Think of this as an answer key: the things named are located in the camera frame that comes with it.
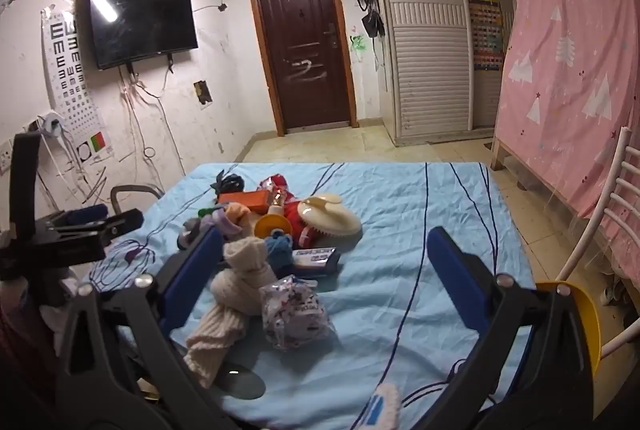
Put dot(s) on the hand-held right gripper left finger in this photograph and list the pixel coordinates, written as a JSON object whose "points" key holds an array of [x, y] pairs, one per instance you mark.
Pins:
{"points": [[195, 270]]}

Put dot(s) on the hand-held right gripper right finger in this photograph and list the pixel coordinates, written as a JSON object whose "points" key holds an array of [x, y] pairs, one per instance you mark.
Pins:
{"points": [[452, 275]]}

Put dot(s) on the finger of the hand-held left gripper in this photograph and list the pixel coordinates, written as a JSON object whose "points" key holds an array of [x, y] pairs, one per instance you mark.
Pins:
{"points": [[115, 225], [87, 214]]}

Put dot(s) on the cream knitted sock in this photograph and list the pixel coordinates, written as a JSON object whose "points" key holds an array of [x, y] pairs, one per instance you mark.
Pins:
{"points": [[235, 290]]}

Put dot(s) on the cream round brush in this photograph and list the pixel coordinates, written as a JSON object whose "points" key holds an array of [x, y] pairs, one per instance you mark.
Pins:
{"points": [[330, 220]]}

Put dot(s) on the yellow bin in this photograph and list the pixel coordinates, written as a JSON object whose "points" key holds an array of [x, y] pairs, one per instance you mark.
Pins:
{"points": [[585, 320]]}

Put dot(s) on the grey metal chair back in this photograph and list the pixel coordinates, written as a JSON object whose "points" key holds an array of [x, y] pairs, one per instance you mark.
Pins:
{"points": [[116, 195]]}

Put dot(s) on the grey sock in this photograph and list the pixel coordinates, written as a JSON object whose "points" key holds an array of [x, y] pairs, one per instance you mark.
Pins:
{"points": [[192, 230]]}

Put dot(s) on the green small item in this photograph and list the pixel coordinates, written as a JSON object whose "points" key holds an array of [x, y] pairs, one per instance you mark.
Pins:
{"points": [[206, 212]]}

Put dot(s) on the purple white sock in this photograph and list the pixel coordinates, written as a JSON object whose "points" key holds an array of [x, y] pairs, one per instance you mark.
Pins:
{"points": [[235, 220]]}

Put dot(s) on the light blue bedsheet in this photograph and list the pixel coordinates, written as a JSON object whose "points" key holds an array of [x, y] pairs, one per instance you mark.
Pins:
{"points": [[395, 230]]}

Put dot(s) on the orange box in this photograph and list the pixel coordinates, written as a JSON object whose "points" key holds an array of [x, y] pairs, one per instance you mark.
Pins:
{"points": [[245, 201]]}

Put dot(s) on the yellow disc toy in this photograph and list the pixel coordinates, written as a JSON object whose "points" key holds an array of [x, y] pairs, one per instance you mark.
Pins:
{"points": [[272, 225]]}

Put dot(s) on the printed clear plastic bag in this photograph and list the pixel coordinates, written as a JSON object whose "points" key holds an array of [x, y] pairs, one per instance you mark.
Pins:
{"points": [[295, 315]]}

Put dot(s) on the red plastic bag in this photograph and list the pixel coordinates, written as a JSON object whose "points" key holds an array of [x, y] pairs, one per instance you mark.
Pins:
{"points": [[300, 230]]}

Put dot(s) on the black white small box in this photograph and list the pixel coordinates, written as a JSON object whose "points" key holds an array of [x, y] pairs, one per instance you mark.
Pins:
{"points": [[315, 260]]}

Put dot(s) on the grey round disc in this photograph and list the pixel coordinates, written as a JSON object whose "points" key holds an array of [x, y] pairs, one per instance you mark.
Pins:
{"points": [[245, 382]]}

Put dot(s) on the eye chart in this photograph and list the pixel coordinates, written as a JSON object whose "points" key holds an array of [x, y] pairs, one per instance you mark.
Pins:
{"points": [[70, 74]]}

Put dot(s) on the white blue fuzzy cloth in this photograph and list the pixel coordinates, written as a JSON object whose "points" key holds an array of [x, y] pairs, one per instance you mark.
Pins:
{"points": [[386, 402]]}

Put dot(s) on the white metal chair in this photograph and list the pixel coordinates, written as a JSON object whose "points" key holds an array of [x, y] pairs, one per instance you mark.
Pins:
{"points": [[617, 190]]}

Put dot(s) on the white slatted wardrobe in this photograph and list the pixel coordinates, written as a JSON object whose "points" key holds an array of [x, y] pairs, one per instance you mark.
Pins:
{"points": [[425, 59]]}

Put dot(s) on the pink printed curtain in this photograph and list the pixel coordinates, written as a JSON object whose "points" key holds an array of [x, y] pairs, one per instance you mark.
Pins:
{"points": [[565, 74]]}

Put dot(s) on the colourful grid poster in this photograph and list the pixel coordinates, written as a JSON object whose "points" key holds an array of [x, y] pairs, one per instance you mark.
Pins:
{"points": [[486, 34]]}

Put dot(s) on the brown door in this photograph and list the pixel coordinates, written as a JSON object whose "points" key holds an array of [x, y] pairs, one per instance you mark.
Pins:
{"points": [[305, 44]]}

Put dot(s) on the white wall device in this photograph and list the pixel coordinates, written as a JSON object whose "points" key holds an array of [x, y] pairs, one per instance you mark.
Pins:
{"points": [[51, 123]]}

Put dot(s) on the wooden bed frame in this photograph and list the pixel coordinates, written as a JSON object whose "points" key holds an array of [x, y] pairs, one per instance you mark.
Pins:
{"points": [[497, 149]]}

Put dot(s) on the open wall socket box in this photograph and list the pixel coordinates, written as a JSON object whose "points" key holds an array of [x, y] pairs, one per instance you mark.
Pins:
{"points": [[203, 92]]}

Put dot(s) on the black wall television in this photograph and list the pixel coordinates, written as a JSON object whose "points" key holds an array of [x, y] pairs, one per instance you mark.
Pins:
{"points": [[142, 17]]}

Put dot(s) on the green wall sticker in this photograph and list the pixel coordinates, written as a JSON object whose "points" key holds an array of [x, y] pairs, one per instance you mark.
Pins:
{"points": [[358, 43]]}

